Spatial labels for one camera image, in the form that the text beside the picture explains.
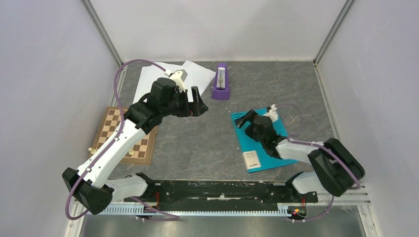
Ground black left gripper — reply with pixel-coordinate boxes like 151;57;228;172
161;86;208;118

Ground white paper sheets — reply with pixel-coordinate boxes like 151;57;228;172
182;60;215;102

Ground blue black file folder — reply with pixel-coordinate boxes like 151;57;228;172
231;107;299;174

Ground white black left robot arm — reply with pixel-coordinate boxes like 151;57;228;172
62;78;208;215

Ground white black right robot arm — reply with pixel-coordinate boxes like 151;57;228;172
233;106;365;201

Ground purple metronome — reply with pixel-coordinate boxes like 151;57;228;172
211;63;230;100

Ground white paper stack left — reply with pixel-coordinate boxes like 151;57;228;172
133;62;184;103

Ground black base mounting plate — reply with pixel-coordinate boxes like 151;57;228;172
136;173;318;211

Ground wooden chessboard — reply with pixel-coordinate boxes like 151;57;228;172
89;107;159;165

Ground white chess pawn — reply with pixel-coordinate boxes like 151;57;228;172
88;147;96;154

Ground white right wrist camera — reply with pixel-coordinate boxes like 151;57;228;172
264;104;279;123

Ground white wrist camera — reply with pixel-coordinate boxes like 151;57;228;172
164;69;188;92
264;104;279;123

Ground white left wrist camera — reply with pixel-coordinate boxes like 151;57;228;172
164;69;188;92

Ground aluminium frame rail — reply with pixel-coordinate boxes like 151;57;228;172
70;183;372;217

